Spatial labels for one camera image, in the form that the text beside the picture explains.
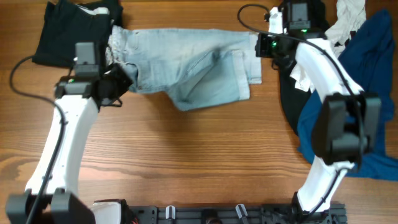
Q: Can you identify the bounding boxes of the light blue denim shorts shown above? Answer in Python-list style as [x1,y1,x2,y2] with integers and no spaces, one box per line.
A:
[106,26,262,111]

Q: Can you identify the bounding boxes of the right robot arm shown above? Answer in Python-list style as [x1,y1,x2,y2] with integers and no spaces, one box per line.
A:
[255,1,381,223]

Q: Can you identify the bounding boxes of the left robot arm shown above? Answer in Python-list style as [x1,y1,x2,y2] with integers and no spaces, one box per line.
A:
[6,42,132,223]

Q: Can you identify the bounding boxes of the black crumpled garment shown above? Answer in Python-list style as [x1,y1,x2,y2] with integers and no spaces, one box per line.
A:
[275,0,330,136]

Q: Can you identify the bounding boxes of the folded black garment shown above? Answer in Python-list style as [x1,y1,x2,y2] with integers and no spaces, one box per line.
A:
[32,0,123,67]

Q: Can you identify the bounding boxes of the white crumpled shirt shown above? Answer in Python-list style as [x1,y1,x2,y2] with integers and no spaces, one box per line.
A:
[290,0,366,93]

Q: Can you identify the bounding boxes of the dark blue shirt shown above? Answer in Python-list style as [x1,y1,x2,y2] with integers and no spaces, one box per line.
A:
[297,8,398,182]

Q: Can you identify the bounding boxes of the left black cable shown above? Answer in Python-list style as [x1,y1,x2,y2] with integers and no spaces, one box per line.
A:
[8,54,77,224]

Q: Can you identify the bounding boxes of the black cable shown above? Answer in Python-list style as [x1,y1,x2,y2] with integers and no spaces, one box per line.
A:
[8,54,77,224]
[237,3,366,215]

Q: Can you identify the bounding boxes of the right black cable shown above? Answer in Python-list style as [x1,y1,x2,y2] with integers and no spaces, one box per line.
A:
[237,3,366,215]

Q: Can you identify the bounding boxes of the black mounting rail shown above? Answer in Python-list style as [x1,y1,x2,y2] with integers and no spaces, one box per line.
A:
[124,203,348,224]

